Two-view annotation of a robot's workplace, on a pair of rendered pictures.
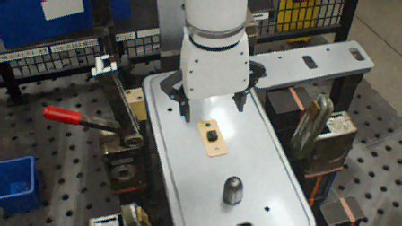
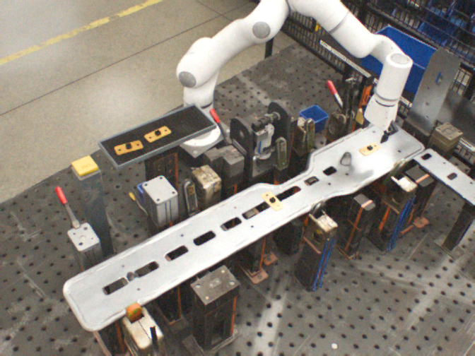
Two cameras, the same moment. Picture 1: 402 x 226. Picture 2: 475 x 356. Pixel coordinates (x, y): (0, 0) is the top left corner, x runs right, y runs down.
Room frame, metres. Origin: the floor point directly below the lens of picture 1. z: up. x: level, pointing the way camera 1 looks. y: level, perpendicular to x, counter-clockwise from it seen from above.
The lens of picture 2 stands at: (-0.57, -1.13, 2.32)
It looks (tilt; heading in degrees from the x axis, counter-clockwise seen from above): 47 degrees down; 65
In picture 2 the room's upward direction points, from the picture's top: 5 degrees clockwise
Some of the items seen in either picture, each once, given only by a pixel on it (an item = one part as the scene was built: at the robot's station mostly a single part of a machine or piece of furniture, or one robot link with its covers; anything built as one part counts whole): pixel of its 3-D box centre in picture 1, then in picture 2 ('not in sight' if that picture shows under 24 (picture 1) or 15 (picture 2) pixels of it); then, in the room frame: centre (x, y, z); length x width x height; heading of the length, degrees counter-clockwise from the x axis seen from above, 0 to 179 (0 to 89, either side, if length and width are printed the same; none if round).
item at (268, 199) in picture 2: not in sight; (272, 200); (0.03, -0.13, 1.01); 0.08 x 0.04 x 0.01; 104
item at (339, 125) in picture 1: (313, 178); (390, 213); (0.48, -0.23, 0.87); 0.12 x 0.09 x 0.35; 104
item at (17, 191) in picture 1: (19, 186); (312, 121); (0.53, 0.45, 0.74); 0.11 x 0.10 x 0.09; 14
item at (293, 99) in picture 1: (281, 142); (408, 200); (0.60, -0.18, 0.84); 0.11 x 0.10 x 0.28; 104
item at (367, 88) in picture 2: (124, 131); (355, 126); (0.54, 0.16, 0.95); 0.03 x 0.01 x 0.50; 14
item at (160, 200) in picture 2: not in sight; (162, 229); (-0.33, -0.05, 0.90); 0.13 x 0.10 x 0.41; 104
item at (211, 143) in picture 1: (212, 135); (370, 147); (0.48, -0.02, 1.01); 0.08 x 0.04 x 0.01; 14
